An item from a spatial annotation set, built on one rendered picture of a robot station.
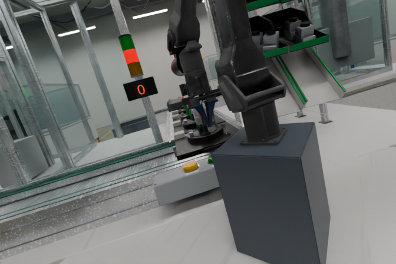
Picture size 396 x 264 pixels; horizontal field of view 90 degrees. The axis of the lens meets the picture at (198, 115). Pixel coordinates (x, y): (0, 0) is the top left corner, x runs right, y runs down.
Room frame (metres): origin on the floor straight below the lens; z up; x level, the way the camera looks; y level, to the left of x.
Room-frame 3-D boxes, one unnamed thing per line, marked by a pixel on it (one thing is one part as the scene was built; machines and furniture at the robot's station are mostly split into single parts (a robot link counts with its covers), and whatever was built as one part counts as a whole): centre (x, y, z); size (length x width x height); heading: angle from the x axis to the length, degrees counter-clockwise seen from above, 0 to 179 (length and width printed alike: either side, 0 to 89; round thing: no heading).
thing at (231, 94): (0.33, -0.10, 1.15); 0.09 x 0.07 x 0.06; 111
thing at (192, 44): (0.54, -0.02, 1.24); 0.09 x 0.06 x 0.07; 21
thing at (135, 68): (0.83, 0.19, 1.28); 0.05 x 0.05 x 0.05
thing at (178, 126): (0.99, 0.02, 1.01); 0.24 x 0.24 x 0.13; 6
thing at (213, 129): (0.73, -0.01, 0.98); 0.14 x 0.14 x 0.02
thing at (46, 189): (0.73, 0.29, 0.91); 0.84 x 0.28 x 0.10; 96
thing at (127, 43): (0.83, 0.19, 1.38); 0.05 x 0.05 x 0.05
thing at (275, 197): (0.33, -0.10, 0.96); 0.14 x 0.14 x 0.20; 51
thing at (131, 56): (0.83, 0.19, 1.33); 0.05 x 0.05 x 0.05
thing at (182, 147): (0.73, -0.01, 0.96); 0.24 x 0.24 x 0.02; 6
